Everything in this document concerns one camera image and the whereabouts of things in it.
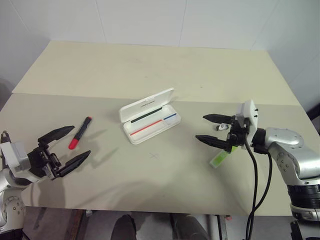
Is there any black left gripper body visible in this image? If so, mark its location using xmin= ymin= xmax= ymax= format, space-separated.
xmin=26 ymin=142 xmax=63 ymax=180

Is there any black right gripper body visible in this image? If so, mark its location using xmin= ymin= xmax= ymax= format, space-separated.
xmin=226 ymin=114 xmax=252 ymax=153

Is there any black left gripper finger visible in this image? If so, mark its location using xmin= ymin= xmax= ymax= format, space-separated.
xmin=56 ymin=150 xmax=91 ymax=178
xmin=37 ymin=125 xmax=76 ymax=151

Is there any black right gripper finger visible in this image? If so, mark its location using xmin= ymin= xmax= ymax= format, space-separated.
xmin=202 ymin=113 xmax=233 ymax=125
xmin=195 ymin=134 xmax=231 ymax=152

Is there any red and black marker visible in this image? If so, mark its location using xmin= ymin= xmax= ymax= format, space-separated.
xmin=68 ymin=116 xmax=93 ymax=150

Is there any white hinged pencil case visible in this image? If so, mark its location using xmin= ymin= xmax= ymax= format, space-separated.
xmin=119 ymin=87 xmax=182 ymax=145

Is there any dark rounded shape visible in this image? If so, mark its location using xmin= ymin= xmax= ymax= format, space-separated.
xmin=111 ymin=214 xmax=137 ymax=240
xmin=171 ymin=213 xmax=213 ymax=240

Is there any black object beside table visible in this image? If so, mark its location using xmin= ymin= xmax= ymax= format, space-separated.
xmin=307 ymin=93 xmax=320 ymax=121

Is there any metal table leg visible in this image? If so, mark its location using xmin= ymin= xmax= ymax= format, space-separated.
xmin=216 ymin=214 xmax=228 ymax=240

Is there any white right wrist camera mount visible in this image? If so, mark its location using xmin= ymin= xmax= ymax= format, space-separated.
xmin=236 ymin=99 xmax=260 ymax=148

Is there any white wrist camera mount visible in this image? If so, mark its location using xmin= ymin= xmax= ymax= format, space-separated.
xmin=0 ymin=138 xmax=55 ymax=186
xmin=236 ymin=99 xmax=260 ymax=148

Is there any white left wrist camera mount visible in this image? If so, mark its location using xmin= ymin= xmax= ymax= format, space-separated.
xmin=0 ymin=138 xmax=55 ymax=186

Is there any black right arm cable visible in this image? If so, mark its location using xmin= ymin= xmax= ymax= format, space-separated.
xmin=243 ymin=136 xmax=260 ymax=240
xmin=249 ymin=147 xmax=273 ymax=216

